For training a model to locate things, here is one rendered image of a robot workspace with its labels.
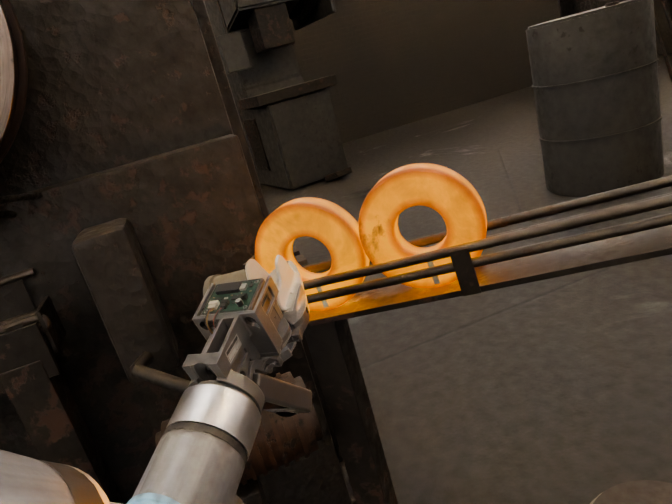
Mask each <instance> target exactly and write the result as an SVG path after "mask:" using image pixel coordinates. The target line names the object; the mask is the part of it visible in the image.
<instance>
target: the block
mask: <svg viewBox="0 0 672 504"><path fill-rule="evenodd" d="M72 252H73V254H74V257H75V259H76V261H77V263H78V266H79V268H80V270H81V273H82V275H83V277H84V279H85V282H86V284H87V286H88V289H89V291H90V293H91V296H92V298H93V300H94V302H95V305H96V307H97V309H98V312H99V314H100V316H101V318H102V321H103V323H104V325H105V328H106V330H107V332H108V335H109V337H110V339H111V341H112V344H113V346H114V348H115V351H116V353H117V355H118V357H119V360H120V362H121V364H122V367H123V369H124V371H125V374H126V376H127V378H128V379H129V380H130V381H131V382H132V383H138V382H141V381H144V380H141V379H138V378H135V377H132V373H131V372H130V366H131V365H132V364H133V363H134V362H135V360H136V359H137V358H138V357H139V355H140V354H142V353H143V352H144V351H147V352H150V353H151V354H152V355H153V360H152V362H151V363H150V364H149V366H148V367H149V368H153V369H156V370H159V371H162V372H168V371H170V370H173V369H175V368H176V367H177V366H178V364H179V356H178V342H177V339H176V336H175V334H174V331H173V328H172V326H171V323H170V321H169V318H168V316H167V313H166V311H165V308H164V305H163V303H162V300H161V298H160V295H159V293H158V290H157V288H156V285H155V283H154V280H153V277H152V275H151V272H150V270H149V267H148V265H147V262H146V260H145V257H144V255H143V252H142V249H141V247H140V244H139V242H138V239H137V237H136V234H135V232H134V229H133V226H132V224H131V222H130V221H129V220H128V219H127V218H118V219H115V220H112V221H109V222H105V223H102V224H99V225H96V226H92V227H89V228H86V229H84V230H82V231H81V232H80V233H79V234H78V235H77V237H76V238H75V240H74V241H73V243H72Z"/></svg>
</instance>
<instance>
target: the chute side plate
mask: <svg viewBox="0 0 672 504"><path fill-rule="evenodd" d="M39 360H40V361H41V362H42V364H43V366H44V368H45V370H46V372H47V374H48V376H49V378H51V377H54V376H57V375H59V374H60V373H61V372H60V370H59V368H58V366H57V364H56V362H55V359H54V357H53V355H52V353H51V351H50V349H49V347H48V345H47V343H46V341H45V339H44V336H43V334H42V332H41V330H40V328H39V326H38V324H37V323H33V324H31V325H28V326H25V327H22V328H19V329H16V330H13V331H10V332H7V333H4V334H1V335H0V374H2V373H5V372H7V371H10V370H13V369H16V368H19V367H22V366H24V365H27V364H30V363H33V362H36V361H39ZM4 394H7V393H6V391H5V389H4V387H3V385H2V383H1V382H0V396H1V395H4Z"/></svg>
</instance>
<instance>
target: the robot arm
mask: <svg viewBox="0 0 672 504"><path fill-rule="evenodd" d="M245 272H246V276H247V280H242V281H235V282H227V283H220V284H216V286H215V284H214V283H211V285H210V286H209V288H208V290H207V292H206V294H205V296H204V298H203V300H202V301H201V303H200V305H199V307H198V309H197V311H196V313H195V314H194V316H193V318H192V320H193V321H194V323H195V324H196V326H197V327H198V329H199V330H200V332H201V333H202V334H203V336H204V337H205V339H206V340H207V342H206V344H205V346H204V348H203V351H202V353H201V354H189V355H187V357H186V359H185V361H184V363H183V365H182V367H183V369H184V370H185V371H186V373H187V374H188V375H189V377H190V378H191V382H190V384H189V386H188V388H187V389H186V390H185V391H184V392H183V394H182V396H181V398H180V400H179V402H178V404H177V406H176V408H175V411H174V413H173V415H172V417H171V419H170V421H169V423H168V425H167V427H166V429H165V431H164V433H163V435H162V437H161V439H160V441H159V443H158V445H157V447H156V449H155V451H154V453H153V455H152V457H151V459H150V461H149V464H148V466H147V468H146V470H145V472H144V474H143V476H142V478H141V480H140V482H139V484H138V486H137V488H136V490H135V492H134V494H133V496H132V498H131V499H130V500H129V501H128V502H127V504H246V503H245V502H244V501H243V500H242V499H241V498H240V497H239V496H237V489H238V486H239V484H240V481H241V478H242V475H243V472H244V469H245V465H246V462H247V461H248V459H249V456H250V453H251V450H252V447H253V444H254V441H255V438H256V435H257V432H258V429H259V426H260V423H261V412H262V410H265V411H269V412H274V413H276V414H277V415H279V416H281V417H291V416H294V415H295V414H297V413H309V412H310V411H311V409H312V392H311V390H308V389H305V388H302V387H299V386H296V385H295V384H292V383H288V382H285V381H282V380H279V379H276V378H273V377H270V376H267V375H264V374H267V373H272V372H273V367H280V366H282V364H283V362H284V361H286V360H287V359H288V358H290V357H291V356H292V351H293V349H294V348H295V346H296V342H298V341H302V336H303V333H304V331H305V329H306V327H307V325H308V322H309V318H310V310H309V306H308V301H307V297H306V294H305V290H304V286H303V282H302V278H301V275H300V273H299V271H298V269H297V267H296V265H295V264H294V263H293V262H292V261H291V260H290V261H286V260H285V259H284V258H283V256H281V255H277V256H276V258H275V269H274V270H273V271H272V272H271V273H270V274H269V273H268V272H267V271H266V270H265V269H264V268H263V267H262V266H261V265H260V264H259V263H258V262H257V261H256V260H254V259H249V260H248V261H247V263H246V265H245ZM210 295H211V296H210ZM209 296H210V297H209ZM208 298H209V299H208ZM207 300H208V301H207ZM206 302H207V303H206ZM205 304H206V305H205ZM204 306H205V307H204ZM203 308H204V309H203ZM202 309H203V311H202ZM0 504H122V503H115V502H109V499H108V497H107V495H106V494H105V492H104V491H103V490H102V488H101V487H100V486H99V484H98V483H97V482H96V481H95V480H94V479H93V478H92V477H90V476H89V475H88V474H86V473H85V472H83V471H81V470H80V469H78V468H75V467H72V466H69V465H65V464H60V463H54V462H49V461H44V460H39V459H34V458H31V457H27V456H23V455H19V454H15V453H12V452H8V451H4V450H0Z"/></svg>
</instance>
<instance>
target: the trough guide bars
mask: <svg viewBox="0 0 672 504"><path fill-rule="evenodd" d="M666 187H671V189H672V175H670V176H666V177H662V178H658V179H654V180H650V181H646V182H642V183H638V184H634V185H630V186H626V187H622V188H618V189H614V190H610V191H606V192H602V193H598V194H594V195H590V196H586V197H582V198H578V199H574V200H570V201H566V202H562V203H558V204H554V205H549V206H545V207H541V208H537V209H533V210H529V211H525V212H521V213H517V214H513V215H509V216H505V217H501V218H497V219H493V220H489V221H487V231H488V230H492V229H497V228H501V227H505V226H509V225H513V224H517V223H521V222H526V221H530V220H534V219H538V218H542V217H546V216H550V215H555V214H559V213H563V212H567V211H571V210H575V209H579V208H584V207H588V206H592V205H596V204H600V203H604V202H608V201H613V200H617V199H621V198H625V197H629V196H633V195H637V194H642V193H646V192H650V191H654V190H658V189H662V188H666ZM671 206H672V193H668V194H663V195H659V196H655V197H651V198H647V199H642V200H638V201H634V202H630V203H626V204H621V205H617V206H613V207H609V208H605V209H600V210H596V211H592V212H588V213H583V214H579V215H575V216H571V217H567V218H562V219H558V220H554V221H550V222H546V223H541V224H537V225H533V226H529V227H525V228H520V229H516V230H512V231H508V232H503V233H499V234H495V235H491V236H487V237H486V238H485V239H480V240H476V241H472V242H468V243H463V244H459V245H455V246H451V247H446V248H442V249H438V250H434V251H430V252H425V253H421V254H417V255H413V256H408V257H404V258H400V259H396V260H391V261H387V262H383V263H379V264H375V265H373V264H369V266H366V267H362V268H358V269H353V270H349V271H345V272H341V273H337V274H332V275H328V276H324V277H320V278H315V279H311V280H307V281H303V286H304V290H308V289H312V288H317V287H321V286H326V285H330V284H334V283H339V282H343V281H347V280H352V279H356V278H361V277H365V276H369V275H374V274H378V273H382V272H387V271H391V270H395V269H400V268H404V267H409V266H413V265H417V264H422V263H426V262H430V261H435V260H439V259H444V258H448V257H451V260H452V262H451V263H447V264H442V265H438V266H433V267H429V268H424V269H420V270H416V271H411V272H407V273H402V274H398V275H393V276H389V277H384V278H380V279H376V280H371V281H367V282H362V283H358V284H353V285H349V286H344V287H340V288H336V289H331V290H327V291H322V292H318V293H313V294H309V295H306V297H307V301H308V304H310V303H314V302H319V301H323V300H328V299H333V298H337V297H342V296H346V295H351V294H356V293H360V292H365V291H369V290H374V289H379V288H383V287H388V286H392V285H397V284H402V283H406V282H411V281H415V280H420V279H425V278H429V277H434V276H438V275H443V274H448V273H452V272H455V273H456V276H457V279H458V282H459V285H460V288H461V291H462V294H463V296H468V295H473V294H478V293H481V290H480V284H479V281H478V278H477V275H476V271H475V267H480V266H484V265H489V264H494V263H498V262H503V261H507V260H512V259H517V258H521V257H526V256H530V255H535V254H540V253H544V252H549V251H553V250H558V249H563V248H567V247H572V246H576V245H581V244H586V243H590V242H595V241H599V240H604V239H609V238H613V237H618V236H622V235H627V234H632V233H636V232H641V231H645V230H650V229H655V228H659V227H664V226H668V225H672V213H669V214H665V215H660V216H656V217H651V218H647V219H642V220H638V221H634V222H629V223H625V224H620V225H616V226H611V227H607V228H602V229H598V230H594V231H589V232H585V233H580V234H576V235H571V236H567V237H562V238H558V239H554V240H549V241H545V242H540V243H536V244H531V245H527V246H522V247H518V248H513V249H509V250H505V251H500V252H496V253H491V254H487V255H482V256H481V255H480V256H478V257H473V258H471V255H470V252H474V251H478V250H483V249H487V248H492V247H496V246H500V245H505V244H509V243H513V242H518V241H522V240H526V239H531V238H535V237H540V236H544V235H548V234H553V233H557V232H561V231H566V230H570V229H575V228H579V227H583V226H588V225H592V224H596V223H601V222H605V221H609V220H614V219H618V218H623V217H627V216H631V215H636V214H640V213H644V212H649V211H653V210H658V209H662V208H666V207H671ZM446 234H447V231H445V232H441V233H437V234H433V235H429V236H425V237H421V238H417V239H413V240H409V241H407V242H409V243H410V244H412V245H414V246H417V247H422V246H426V245H430V244H434V243H439V242H441V241H442V240H443V239H444V238H445V236H446ZM331 264H332V260H328V261H324V262H320V263H316V264H312V265H308V266H304V267H303V268H304V269H306V270H308V271H310V272H313V273H314V272H319V271H323V270H327V269H330V268H331Z"/></svg>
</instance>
